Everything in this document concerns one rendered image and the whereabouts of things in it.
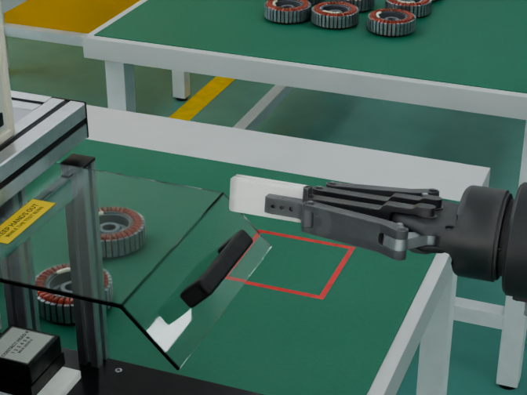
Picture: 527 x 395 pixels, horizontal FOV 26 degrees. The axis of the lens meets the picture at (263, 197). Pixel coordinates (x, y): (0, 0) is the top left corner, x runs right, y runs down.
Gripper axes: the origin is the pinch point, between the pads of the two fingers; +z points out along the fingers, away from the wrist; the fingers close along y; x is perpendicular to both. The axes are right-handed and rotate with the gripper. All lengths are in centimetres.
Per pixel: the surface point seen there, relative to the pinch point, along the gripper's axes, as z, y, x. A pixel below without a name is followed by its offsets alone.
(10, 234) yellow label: 29.2, 5.1, -10.0
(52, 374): 27.4, 10.2, -27.3
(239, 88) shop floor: 122, 310, -61
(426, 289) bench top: -2, 65, -31
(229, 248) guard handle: 7.6, 10.6, -9.4
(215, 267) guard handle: 7.6, 7.0, -10.1
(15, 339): 31.5, 9.5, -23.8
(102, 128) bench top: 69, 99, -25
